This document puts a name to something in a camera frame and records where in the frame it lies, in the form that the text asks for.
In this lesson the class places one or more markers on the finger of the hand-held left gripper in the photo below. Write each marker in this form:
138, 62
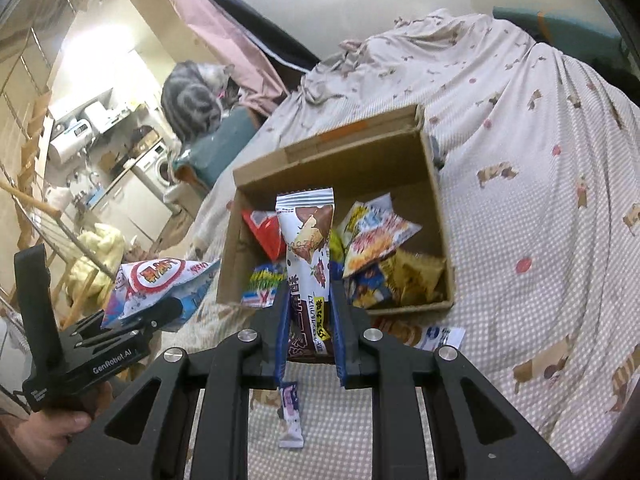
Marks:
160, 312

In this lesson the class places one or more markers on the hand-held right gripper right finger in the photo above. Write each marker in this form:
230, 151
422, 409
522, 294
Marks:
342, 335

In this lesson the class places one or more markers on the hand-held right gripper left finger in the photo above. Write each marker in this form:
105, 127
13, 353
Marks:
282, 330

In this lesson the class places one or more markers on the white red circle snack packet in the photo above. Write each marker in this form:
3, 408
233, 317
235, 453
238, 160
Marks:
150, 280

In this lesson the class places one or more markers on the brown white snack packet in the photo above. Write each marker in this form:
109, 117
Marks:
305, 240

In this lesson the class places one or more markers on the cardboard box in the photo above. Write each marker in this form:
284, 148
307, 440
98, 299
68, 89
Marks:
350, 170

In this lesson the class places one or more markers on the person's left hand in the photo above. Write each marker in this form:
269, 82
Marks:
50, 435

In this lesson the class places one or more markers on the green yellow striped snack packet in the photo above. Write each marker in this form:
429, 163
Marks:
260, 285

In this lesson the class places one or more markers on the yellow cloth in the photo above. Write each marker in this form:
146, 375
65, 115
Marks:
100, 250

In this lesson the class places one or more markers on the biscuit packet with blue label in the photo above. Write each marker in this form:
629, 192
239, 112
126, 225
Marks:
430, 336

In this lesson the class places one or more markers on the white orange snack packet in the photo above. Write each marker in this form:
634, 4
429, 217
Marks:
375, 247

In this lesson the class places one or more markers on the small purple white sachet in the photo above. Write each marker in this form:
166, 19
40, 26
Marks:
291, 425

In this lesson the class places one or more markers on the white kitchen cabinet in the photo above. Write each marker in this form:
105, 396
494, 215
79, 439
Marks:
135, 210

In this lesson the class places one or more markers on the yellow white snack packet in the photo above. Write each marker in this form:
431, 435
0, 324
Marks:
362, 215

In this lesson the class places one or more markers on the white washing machine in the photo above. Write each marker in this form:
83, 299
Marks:
157, 172

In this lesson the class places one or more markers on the wooden railing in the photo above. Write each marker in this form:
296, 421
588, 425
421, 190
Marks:
30, 197

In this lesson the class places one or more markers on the teal storage box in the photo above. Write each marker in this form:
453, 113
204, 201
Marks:
220, 150

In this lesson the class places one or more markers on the white water heater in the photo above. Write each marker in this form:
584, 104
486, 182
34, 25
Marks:
70, 142

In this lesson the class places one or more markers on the printed checked blanket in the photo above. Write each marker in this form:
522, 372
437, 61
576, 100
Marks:
500, 210

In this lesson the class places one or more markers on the dark grey object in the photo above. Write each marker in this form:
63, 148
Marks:
439, 152

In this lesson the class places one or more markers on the grey tabby cat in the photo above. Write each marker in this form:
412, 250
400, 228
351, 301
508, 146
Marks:
192, 100

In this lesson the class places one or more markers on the pink cloth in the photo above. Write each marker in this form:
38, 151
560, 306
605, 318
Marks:
210, 25

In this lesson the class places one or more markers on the dark teal object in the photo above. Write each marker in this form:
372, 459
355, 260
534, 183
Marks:
575, 30

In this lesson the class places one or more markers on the black frame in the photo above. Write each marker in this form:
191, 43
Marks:
260, 25

